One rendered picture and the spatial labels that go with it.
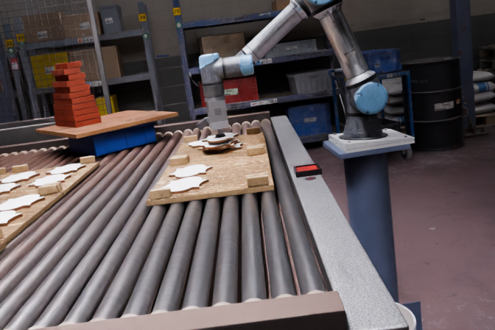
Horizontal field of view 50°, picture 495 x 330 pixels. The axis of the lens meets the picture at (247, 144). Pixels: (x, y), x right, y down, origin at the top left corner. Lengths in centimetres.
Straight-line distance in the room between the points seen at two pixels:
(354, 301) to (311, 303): 9
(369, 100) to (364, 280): 108
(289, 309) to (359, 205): 138
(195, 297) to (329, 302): 24
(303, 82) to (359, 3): 140
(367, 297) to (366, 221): 128
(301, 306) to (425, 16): 656
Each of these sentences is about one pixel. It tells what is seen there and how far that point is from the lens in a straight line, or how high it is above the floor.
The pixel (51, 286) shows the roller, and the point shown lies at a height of 91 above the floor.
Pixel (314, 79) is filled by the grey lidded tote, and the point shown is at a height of 78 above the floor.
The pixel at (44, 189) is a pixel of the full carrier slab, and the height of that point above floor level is 95.
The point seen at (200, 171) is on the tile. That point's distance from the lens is 165.
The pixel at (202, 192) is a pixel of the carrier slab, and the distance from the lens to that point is 144.
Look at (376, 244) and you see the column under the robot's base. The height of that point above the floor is 48.
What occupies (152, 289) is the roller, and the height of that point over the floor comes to 91.
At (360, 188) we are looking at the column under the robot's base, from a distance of 209.
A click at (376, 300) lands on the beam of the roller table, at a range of 85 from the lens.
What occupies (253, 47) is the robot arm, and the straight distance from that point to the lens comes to 201.
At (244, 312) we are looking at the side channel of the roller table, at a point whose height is 95.
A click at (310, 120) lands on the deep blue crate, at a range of 616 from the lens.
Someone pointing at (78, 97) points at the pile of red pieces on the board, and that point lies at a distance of 250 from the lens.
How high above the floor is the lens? 132
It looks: 11 degrees down
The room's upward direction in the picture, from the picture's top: 8 degrees counter-clockwise
